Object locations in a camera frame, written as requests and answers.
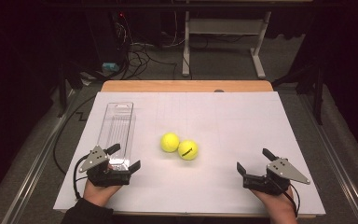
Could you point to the white paper sheet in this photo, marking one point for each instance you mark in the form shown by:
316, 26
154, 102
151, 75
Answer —
199, 140

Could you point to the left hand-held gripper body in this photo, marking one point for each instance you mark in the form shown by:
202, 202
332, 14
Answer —
105, 174

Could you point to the person's right hand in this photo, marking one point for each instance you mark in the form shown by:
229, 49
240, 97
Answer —
275, 203

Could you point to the person's left hand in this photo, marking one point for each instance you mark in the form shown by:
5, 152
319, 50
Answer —
101, 192

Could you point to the yellow tennis ball black print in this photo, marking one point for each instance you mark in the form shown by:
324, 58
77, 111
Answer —
188, 149

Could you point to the plain yellow tennis ball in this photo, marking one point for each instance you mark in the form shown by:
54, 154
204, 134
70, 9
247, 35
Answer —
169, 142

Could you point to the teal plug box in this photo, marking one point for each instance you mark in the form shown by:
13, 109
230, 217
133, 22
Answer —
110, 66

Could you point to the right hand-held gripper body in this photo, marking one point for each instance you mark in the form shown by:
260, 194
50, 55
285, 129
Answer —
273, 177

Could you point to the white metal stand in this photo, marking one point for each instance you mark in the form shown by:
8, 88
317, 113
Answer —
223, 40

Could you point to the black metal stand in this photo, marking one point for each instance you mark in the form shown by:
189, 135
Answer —
71, 81
307, 81

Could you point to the clear plastic tube container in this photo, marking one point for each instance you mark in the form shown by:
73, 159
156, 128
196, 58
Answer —
117, 134

